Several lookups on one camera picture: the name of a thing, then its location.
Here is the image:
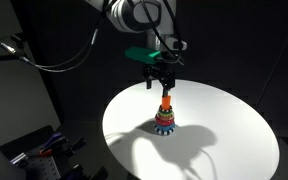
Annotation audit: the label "purple clamp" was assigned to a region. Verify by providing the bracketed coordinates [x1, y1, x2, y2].
[43, 132, 64, 148]

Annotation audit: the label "blue ring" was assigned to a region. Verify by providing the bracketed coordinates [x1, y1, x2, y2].
[153, 123, 177, 132]

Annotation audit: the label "small black white striped ring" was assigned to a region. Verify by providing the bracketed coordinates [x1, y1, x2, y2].
[159, 104, 174, 112]

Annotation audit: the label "black perforated breadboard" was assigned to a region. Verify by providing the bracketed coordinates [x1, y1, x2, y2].
[0, 124, 108, 180]

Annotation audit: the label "white wall panel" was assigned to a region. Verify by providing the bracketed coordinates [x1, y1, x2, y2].
[0, 0, 62, 148]

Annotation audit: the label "black horizontal stand bar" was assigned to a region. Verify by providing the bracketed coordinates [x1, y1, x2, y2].
[0, 54, 22, 64]

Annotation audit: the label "orange handled black clamp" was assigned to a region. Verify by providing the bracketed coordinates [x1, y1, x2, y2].
[38, 143, 68, 158]

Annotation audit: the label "long black cable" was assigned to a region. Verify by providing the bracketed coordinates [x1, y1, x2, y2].
[0, 0, 113, 74]

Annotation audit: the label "orange rod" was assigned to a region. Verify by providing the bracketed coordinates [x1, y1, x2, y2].
[160, 94, 173, 110]

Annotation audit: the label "silver metal block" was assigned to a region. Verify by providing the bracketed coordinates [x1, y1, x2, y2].
[9, 152, 29, 167]

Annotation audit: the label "large black white striped ring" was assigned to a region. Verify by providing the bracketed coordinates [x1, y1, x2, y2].
[153, 127, 177, 137]

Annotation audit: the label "red ring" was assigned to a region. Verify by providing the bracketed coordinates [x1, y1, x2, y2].
[154, 115, 176, 127]

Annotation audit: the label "green ring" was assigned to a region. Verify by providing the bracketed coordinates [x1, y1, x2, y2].
[157, 109, 175, 118]

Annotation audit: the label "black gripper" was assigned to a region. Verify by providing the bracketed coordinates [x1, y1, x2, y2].
[142, 62, 177, 98]

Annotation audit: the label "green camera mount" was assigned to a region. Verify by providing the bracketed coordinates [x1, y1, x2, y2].
[123, 46, 163, 65]

